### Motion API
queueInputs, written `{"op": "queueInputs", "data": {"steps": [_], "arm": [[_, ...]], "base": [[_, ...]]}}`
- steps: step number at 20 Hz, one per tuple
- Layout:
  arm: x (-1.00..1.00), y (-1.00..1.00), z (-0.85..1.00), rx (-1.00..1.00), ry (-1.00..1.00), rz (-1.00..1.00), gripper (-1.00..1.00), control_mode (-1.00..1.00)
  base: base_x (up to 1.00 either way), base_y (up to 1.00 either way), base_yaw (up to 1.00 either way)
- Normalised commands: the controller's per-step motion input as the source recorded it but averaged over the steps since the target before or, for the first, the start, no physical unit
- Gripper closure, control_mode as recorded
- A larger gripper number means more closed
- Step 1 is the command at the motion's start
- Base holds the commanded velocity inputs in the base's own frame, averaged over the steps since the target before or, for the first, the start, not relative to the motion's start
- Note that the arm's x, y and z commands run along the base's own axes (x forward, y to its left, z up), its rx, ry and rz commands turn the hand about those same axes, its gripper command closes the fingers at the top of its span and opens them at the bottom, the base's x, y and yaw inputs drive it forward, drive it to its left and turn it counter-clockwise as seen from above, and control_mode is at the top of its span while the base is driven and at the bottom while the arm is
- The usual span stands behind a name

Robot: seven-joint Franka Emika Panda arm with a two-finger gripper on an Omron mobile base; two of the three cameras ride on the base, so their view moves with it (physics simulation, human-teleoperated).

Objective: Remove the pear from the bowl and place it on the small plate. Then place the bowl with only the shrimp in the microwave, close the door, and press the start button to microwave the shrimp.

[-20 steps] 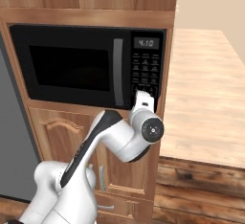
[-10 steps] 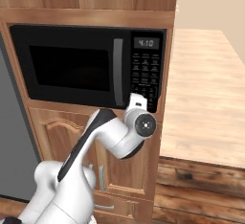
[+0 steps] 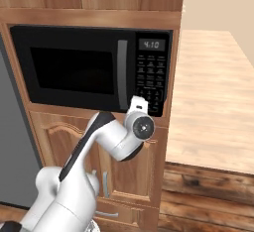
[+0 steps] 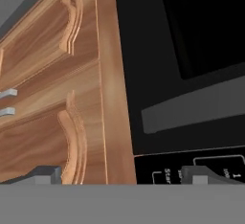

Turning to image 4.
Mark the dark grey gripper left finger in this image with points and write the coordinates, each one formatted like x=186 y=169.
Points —
x=48 y=172

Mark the black appliance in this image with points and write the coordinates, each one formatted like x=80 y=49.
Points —
x=143 y=58

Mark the wooden drawer front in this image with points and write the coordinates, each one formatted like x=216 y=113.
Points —
x=35 y=50
x=32 y=138

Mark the black appliance door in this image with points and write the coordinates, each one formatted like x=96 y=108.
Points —
x=146 y=42

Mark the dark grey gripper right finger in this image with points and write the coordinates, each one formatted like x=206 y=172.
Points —
x=193 y=172

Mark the wooden cupboard frame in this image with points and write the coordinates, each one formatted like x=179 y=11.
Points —
x=113 y=90

